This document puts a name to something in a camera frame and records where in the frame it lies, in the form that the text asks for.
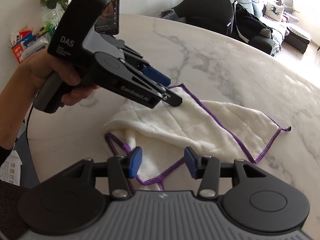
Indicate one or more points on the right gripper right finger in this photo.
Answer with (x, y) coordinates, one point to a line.
(205, 168)

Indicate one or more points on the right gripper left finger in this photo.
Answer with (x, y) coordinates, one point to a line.
(122, 168)

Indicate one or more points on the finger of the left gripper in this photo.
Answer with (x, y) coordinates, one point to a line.
(155, 75)
(160, 93)

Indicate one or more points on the white towel purple trim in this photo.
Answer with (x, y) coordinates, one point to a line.
(219, 129)

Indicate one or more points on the person's left forearm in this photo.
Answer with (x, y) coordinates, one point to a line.
(16, 98)

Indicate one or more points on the person's left hand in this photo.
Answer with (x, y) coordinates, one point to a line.
(36, 69)

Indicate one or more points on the black smartphone on stand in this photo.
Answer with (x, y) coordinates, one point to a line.
(108, 21)

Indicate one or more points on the red white blue packet box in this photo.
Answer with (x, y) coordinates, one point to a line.
(25, 42)

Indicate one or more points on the black chair with jacket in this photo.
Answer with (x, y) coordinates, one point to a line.
(214, 15)

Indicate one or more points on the dark grey sofa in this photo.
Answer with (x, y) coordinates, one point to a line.
(253, 28)

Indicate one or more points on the deer print cushion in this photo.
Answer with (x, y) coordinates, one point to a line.
(273, 11)

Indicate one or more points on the dark ottoman with checked cover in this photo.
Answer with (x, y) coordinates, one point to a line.
(297, 37)

